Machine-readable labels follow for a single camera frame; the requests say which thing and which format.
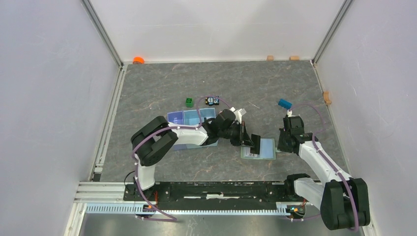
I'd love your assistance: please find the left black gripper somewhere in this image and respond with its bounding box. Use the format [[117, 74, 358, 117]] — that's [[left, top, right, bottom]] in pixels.
[[219, 121, 255, 148]]

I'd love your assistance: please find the silver VIP card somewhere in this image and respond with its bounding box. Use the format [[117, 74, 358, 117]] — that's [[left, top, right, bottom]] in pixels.
[[241, 147, 258, 159]]

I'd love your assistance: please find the green card holder wallet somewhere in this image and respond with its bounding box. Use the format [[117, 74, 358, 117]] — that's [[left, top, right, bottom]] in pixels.
[[240, 138, 281, 160]]

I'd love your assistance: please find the blue three-compartment organizer tray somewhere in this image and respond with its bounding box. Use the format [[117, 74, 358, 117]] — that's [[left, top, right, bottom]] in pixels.
[[167, 108, 216, 150]]

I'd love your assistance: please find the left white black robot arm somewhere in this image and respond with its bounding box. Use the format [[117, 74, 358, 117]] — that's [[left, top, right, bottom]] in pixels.
[[131, 107, 261, 201]]

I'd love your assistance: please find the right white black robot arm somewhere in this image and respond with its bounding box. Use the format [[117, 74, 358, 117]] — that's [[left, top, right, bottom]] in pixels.
[[278, 115, 371, 230]]

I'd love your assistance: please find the blue toy brick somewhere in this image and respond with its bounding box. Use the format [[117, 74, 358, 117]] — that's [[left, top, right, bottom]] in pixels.
[[278, 99, 292, 110]]

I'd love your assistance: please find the curved wooden piece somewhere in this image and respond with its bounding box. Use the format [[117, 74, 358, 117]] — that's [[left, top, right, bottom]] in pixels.
[[323, 91, 332, 106]]

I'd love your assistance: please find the black blue owl toy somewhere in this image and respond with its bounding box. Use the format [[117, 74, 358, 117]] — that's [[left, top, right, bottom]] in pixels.
[[205, 96, 219, 106]]

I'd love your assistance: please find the green toy cube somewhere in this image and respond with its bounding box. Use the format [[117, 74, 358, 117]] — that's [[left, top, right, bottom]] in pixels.
[[185, 97, 194, 108]]

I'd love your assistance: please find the orange round cap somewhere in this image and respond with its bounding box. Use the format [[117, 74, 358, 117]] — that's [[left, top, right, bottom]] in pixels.
[[132, 57, 145, 64]]

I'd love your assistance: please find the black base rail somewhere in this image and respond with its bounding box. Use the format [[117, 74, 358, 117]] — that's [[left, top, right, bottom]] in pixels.
[[143, 181, 304, 210]]

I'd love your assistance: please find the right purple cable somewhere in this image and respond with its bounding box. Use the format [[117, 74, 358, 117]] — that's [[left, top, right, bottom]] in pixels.
[[288, 103, 359, 232]]

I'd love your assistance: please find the purple cable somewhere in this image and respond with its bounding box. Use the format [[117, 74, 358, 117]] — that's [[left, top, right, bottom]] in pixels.
[[131, 95, 234, 222], [288, 103, 359, 232]]

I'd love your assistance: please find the aluminium frame rail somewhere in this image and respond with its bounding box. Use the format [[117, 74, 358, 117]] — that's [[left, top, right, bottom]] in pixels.
[[85, 203, 304, 216]]

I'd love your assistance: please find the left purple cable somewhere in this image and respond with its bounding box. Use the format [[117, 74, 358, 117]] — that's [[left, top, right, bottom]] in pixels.
[[131, 95, 234, 222]]

